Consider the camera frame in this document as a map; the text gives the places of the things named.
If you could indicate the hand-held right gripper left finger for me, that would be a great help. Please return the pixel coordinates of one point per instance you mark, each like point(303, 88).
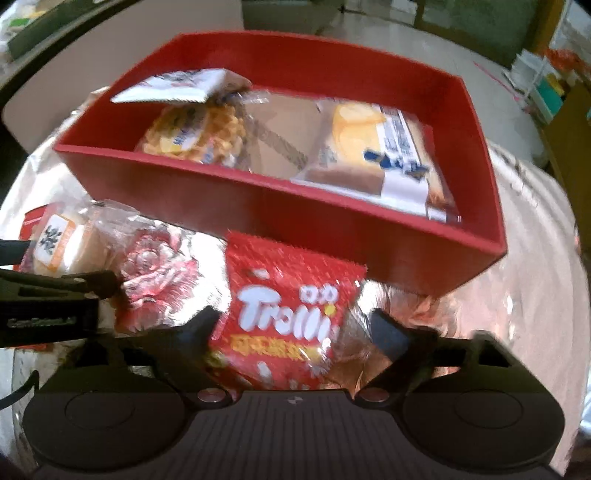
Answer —
point(203, 323)

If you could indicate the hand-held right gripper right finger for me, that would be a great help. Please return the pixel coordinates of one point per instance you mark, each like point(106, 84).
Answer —
point(388, 334)

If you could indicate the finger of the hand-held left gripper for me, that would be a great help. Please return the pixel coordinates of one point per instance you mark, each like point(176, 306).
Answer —
point(92, 281)
point(16, 253)

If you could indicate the clear steamed cake packet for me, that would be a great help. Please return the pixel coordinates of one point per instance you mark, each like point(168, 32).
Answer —
point(69, 244)

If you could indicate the red gummy candy packet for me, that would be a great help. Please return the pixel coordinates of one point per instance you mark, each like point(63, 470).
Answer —
point(277, 314)

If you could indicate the red cardboard box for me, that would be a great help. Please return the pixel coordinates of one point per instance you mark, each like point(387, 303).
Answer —
point(323, 221)

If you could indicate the clear waffle packet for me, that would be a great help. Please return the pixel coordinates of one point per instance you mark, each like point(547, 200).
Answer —
point(184, 134)

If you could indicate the white sliced bread packet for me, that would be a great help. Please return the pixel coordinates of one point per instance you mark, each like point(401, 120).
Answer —
point(364, 134)

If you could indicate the silver floral tablecloth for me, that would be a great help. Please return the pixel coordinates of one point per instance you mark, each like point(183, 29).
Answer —
point(531, 277)

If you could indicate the grey coffee table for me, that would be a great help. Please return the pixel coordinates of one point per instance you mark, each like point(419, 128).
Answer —
point(92, 60)

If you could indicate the dark green box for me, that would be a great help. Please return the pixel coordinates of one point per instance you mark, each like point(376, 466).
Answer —
point(46, 27)

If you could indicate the wooden cabinet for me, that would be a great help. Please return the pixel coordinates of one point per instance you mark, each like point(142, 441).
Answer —
point(572, 152)

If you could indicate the teal storage box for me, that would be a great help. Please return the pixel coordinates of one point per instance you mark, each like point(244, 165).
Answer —
point(549, 99)

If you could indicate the white container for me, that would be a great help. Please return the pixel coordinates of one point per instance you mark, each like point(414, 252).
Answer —
point(526, 74)

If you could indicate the frosted glass sliding door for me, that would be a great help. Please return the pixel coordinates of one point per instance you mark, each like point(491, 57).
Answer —
point(461, 23)

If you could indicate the orange red plastic bag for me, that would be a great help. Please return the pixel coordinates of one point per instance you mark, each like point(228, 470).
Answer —
point(565, 57)

